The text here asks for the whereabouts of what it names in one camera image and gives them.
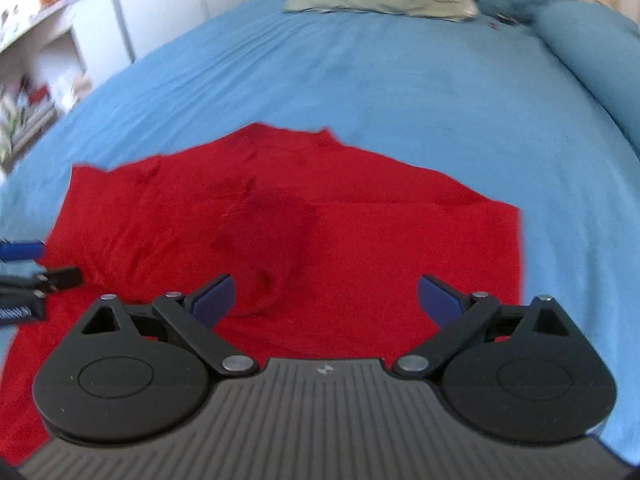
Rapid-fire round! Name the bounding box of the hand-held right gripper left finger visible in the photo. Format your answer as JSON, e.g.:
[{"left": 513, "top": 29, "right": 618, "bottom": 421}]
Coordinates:
[{"left": 80, "top": 274, "right": 259, "bottom": 376}]

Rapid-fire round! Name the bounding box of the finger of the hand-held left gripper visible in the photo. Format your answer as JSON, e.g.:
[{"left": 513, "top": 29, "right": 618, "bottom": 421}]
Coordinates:
[
  {"left": 0, "top": 267, "right": 83, "bottom": 297},
  {"left": 0, "top": 241, "right": 46, "bottom": 264}
]

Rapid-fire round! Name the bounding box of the white shelf unit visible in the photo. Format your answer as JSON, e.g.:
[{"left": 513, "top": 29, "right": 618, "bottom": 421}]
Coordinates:
[{"left": 0, "top": 0, "right": 137, "bottom": 166}]

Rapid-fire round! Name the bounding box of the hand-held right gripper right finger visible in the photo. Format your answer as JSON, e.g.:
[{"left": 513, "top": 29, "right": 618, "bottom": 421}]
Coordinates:
[{"left": 392, "top": 274, "right": 572, "bottom": 380}]

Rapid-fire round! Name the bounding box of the blue bolster pillow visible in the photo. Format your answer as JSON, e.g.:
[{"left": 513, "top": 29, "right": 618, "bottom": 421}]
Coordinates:
[{"left": 531, "top": 4, "right": 640, "bottom": 136}]

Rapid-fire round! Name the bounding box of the red garment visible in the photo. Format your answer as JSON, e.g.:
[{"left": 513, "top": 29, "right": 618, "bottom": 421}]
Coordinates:
[{"left": 0, "top": 122, "right": 523, "bottom": 467}]

